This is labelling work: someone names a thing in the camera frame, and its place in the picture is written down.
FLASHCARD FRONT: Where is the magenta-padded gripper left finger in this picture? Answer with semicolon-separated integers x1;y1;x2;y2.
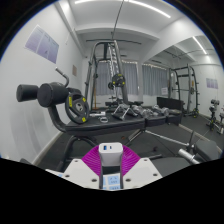
62;144;103;190

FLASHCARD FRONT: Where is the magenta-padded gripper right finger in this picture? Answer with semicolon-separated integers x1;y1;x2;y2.
121;145;163;190

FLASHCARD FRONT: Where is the white charger block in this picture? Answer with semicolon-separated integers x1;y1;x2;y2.
98;142;125;168

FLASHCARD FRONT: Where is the silver barbell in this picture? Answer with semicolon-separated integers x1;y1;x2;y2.
133;128;201;165

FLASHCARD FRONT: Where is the black weight bench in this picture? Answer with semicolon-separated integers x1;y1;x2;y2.
15;82;184;171

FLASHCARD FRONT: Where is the group of grey dumbbells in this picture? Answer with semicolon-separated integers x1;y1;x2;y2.
131;103;171;118

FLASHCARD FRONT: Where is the black yellow-marked weight plate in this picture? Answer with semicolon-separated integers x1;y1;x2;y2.
64;94;90;125

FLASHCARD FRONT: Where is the black padded box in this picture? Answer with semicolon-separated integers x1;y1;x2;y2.
156;96;184;126

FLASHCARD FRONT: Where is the dumbbell storage rack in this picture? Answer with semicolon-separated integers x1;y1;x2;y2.
205;98;224;134

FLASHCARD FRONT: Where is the grey window curtain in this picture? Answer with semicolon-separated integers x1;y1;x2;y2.
94;59;139;96
142;63;169;98

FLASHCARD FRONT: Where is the black weight plate on rack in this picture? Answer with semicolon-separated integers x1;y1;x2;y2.
107;73;127;90

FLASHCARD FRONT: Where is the black squat rack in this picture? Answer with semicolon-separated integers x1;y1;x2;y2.
167;63;198;118

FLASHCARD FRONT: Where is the short ceiling strip light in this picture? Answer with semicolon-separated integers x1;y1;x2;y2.
192;35;208;55

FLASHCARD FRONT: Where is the long ceiling strip light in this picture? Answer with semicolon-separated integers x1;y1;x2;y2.
128;0;172;19

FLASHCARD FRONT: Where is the grey curved handle bar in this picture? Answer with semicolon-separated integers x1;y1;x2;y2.
54;67;70;88

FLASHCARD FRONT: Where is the small purple wall poster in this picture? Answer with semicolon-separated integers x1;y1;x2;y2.
205;77;219;90

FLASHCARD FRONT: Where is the grey cable rack machine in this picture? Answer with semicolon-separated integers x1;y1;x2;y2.
83;39;130;111

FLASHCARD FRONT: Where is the large purple wall poster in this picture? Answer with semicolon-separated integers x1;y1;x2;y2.
24;24;60;64

